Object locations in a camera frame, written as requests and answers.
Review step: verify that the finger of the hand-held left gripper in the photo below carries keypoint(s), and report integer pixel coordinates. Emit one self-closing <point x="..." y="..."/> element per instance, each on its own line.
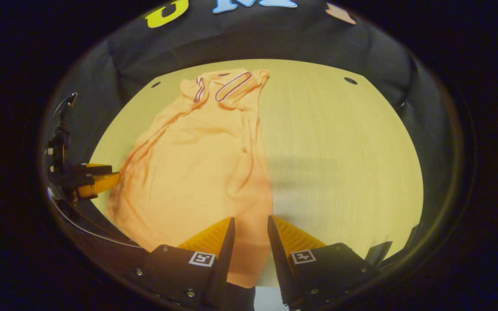
<point x="100" y="183"/>
<point x="97" y="169"/>

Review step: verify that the black backdrop cloth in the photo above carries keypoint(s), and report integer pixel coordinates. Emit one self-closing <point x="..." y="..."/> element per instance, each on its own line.
<point x="275" y="34"/>

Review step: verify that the orange T-shirt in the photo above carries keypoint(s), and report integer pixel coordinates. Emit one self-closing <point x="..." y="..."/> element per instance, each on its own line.
<point x="197" y="164"/>

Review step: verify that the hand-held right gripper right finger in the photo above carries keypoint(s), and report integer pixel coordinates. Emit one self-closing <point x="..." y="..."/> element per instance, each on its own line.
<point x="277" y="259"/>

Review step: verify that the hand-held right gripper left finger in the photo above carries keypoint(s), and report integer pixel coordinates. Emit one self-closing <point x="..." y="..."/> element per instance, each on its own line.
<point x="225" y="259"/>

